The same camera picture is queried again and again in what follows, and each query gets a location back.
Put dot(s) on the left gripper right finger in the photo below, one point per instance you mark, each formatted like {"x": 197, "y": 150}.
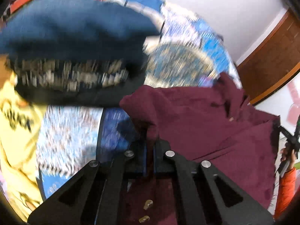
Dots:
{"x": 186, "y": 192}

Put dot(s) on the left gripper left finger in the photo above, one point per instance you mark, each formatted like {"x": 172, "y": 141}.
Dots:
{"x": 95, "y": 194}

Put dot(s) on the maroon button shirt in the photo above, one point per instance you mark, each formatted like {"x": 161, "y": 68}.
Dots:
{"x": 215, "y": 124}

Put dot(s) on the person right hand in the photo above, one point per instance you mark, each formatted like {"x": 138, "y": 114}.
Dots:
{"x": 286, "y": 155}

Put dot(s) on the orange jacket sleeve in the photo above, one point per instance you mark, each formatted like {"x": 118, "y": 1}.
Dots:
{"x": 285, "y": 192}

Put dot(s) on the yellow duck print shirt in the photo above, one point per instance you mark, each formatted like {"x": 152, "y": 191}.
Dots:
{"x": 20, "y": 127}

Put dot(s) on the black patterned folded garment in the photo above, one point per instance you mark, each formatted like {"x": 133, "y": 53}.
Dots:
{"x": 90, "y": 83}

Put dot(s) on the blue patchwork bed quilt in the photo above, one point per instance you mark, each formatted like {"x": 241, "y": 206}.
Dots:
{"x": 187, "y": 53}

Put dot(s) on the folded blue denim garment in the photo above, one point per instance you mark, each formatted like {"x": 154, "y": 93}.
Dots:
{"x": 77, "y": 30}

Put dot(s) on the orange box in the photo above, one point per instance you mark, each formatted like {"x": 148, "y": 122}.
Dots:
{"x": 17, "y": 4}

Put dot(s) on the wooden wardrobe frame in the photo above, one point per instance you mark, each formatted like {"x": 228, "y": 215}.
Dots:
{"x": 274, "y": 62}

